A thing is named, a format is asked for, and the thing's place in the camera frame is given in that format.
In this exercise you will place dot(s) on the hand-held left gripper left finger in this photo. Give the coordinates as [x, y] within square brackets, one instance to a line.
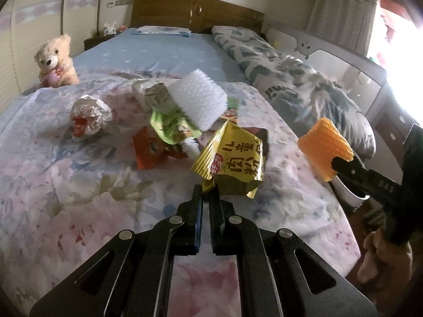
[195, 211]

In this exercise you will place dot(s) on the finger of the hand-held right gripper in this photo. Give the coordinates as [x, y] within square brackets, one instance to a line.
[357, 180]

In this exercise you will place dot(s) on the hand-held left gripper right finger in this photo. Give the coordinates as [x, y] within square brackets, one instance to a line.
[214, 211]

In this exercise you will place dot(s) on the orange foam net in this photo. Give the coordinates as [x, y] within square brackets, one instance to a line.
[322, 148]

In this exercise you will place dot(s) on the yellow snack packet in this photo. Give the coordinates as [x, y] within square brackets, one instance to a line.
[231, 161]

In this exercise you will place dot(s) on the white foam net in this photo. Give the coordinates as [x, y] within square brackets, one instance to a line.
[198, 99]

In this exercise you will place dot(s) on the person's right hand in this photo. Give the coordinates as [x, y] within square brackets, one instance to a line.
[390, 261]

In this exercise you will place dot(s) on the orange snack wrapper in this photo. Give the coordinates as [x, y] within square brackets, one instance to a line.
[150, 150]

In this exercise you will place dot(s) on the green drink pouch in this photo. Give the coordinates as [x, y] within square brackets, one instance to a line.
[168, 127]

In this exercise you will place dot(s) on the green red snack packet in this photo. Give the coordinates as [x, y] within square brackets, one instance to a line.
[231, 107]

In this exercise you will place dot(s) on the blue white patterned duvet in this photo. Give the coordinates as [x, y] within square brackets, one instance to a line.
[281, 82]

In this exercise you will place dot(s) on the crumpled grey paper wrapper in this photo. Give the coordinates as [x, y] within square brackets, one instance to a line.
[150, 92]

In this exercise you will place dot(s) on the floral blanket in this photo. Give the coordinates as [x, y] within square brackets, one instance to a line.
[66, 188]

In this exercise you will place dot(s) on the crumpled silver red wrapper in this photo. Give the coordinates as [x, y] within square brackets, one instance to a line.
[91, 115]

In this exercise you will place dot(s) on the blue bed sheet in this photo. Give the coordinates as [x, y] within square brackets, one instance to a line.
[158, 56]

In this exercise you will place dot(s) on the grey curtain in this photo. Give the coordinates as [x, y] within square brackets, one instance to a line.
[340, 13]

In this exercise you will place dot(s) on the blue white pillow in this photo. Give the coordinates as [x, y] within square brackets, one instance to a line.
[162, 31]

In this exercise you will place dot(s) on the dark wooden nightstand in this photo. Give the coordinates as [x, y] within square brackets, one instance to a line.
[95, 42]

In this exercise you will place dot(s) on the white bunny plush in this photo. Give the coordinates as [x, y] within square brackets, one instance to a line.
[110, 29]

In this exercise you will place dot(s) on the brown wooden headboard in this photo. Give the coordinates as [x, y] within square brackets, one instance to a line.
[165, 10]

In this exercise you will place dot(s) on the beige teddy bear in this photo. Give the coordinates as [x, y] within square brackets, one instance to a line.
[54, 62]

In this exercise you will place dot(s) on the cream wardrobe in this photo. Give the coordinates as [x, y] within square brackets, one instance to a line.
[39, 13]

